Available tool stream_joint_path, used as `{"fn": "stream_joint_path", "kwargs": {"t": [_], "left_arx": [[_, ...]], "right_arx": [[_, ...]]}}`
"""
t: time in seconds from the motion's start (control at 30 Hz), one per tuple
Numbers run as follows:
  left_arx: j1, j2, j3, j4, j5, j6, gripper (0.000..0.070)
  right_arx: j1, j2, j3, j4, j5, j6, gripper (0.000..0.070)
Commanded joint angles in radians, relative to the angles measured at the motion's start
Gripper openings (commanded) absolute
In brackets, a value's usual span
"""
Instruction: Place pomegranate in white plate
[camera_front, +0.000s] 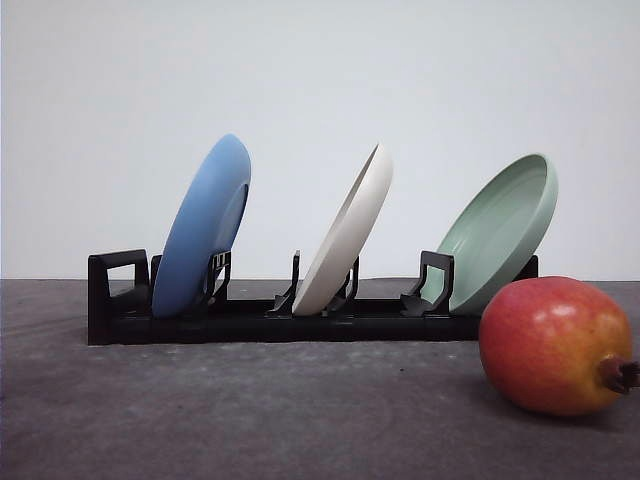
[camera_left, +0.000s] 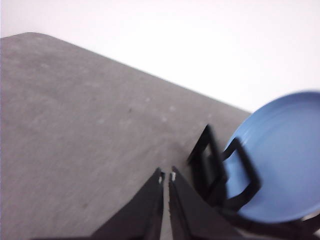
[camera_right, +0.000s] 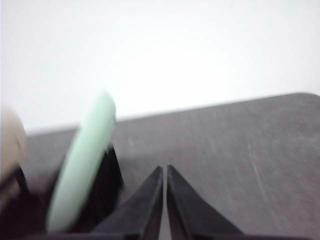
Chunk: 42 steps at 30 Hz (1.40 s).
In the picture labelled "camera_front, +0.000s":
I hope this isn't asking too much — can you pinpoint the black plate rack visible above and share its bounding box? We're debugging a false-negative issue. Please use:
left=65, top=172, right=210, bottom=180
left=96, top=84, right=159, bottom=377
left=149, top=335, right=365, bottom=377
left=87, top=249, right=485, bottom=346

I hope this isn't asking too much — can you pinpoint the red pomegranate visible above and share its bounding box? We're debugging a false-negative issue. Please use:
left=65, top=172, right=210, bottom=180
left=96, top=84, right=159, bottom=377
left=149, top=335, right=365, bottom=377
left=479, top=276, right=640, bottom=416

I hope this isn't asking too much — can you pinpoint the green plate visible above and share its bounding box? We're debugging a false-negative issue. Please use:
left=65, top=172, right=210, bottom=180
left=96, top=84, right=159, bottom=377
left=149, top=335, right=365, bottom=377
left=422, top=153, right=559, bottom=313

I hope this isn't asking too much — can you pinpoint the white plate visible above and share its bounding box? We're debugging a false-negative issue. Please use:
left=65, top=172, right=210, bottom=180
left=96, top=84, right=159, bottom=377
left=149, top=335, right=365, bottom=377
left=292, top=144, right=394, bottom=316

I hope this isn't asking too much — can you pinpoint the blue plate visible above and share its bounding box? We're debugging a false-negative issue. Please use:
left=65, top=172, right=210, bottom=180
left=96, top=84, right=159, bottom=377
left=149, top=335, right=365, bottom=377
left=151, top=134, right=252, bottom=319

